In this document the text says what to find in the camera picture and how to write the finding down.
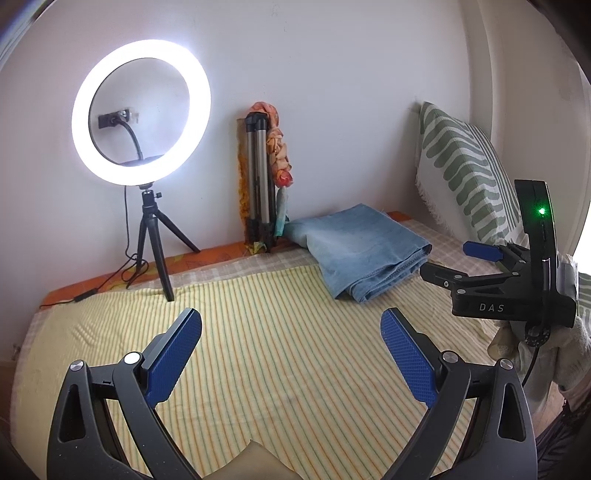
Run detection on folded silver tripod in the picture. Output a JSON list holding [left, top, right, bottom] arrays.
[[242, 112, 278, 254]]

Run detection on light blue denim pants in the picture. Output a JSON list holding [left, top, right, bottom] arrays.
[[284, 203, 433, 304]]

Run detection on person's right forearm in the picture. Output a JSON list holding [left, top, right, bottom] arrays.
[[517, 360, 591, 444]]

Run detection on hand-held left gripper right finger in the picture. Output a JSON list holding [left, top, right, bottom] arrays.
[[380, 308, 539, 480]]

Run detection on yellow striped cloth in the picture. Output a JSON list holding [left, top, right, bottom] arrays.
[[11, 263, 497, 480]]

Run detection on white ring light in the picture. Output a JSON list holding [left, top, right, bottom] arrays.
[[71, 39, 212, 188]]

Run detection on orange floral cloth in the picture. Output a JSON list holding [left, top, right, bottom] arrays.
[[235, 100, 296, 254]]

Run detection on beige checked bedsheet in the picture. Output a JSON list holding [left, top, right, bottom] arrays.
[[9, 217, 591, 370]]

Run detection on person's right hand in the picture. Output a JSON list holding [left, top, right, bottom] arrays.
[[489, 318, 591, 388]]

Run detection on green patterned fringed pillow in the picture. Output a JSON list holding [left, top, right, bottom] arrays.
[[416, 102, 532, 250]]

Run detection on black phone holder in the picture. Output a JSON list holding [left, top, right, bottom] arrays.
[[97, 108, 160, 167]]

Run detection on person's dark clothing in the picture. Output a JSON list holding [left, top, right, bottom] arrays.
[[536, 399, 591, 480]]

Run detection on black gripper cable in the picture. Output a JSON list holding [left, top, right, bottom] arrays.
[[522, 344, 542, 385]]

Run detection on small black tripod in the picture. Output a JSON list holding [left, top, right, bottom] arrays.
[[124, 182, 201, 302]]

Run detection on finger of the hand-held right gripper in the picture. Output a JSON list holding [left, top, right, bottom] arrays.
[[463, 240, 532, 278], [419, 261, 527, 294]]

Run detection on black ring light cable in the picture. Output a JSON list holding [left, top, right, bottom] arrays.
[[46, 185, 148, 305]]

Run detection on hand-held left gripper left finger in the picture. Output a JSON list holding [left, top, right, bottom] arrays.
[[46, 308, 204, 480]]

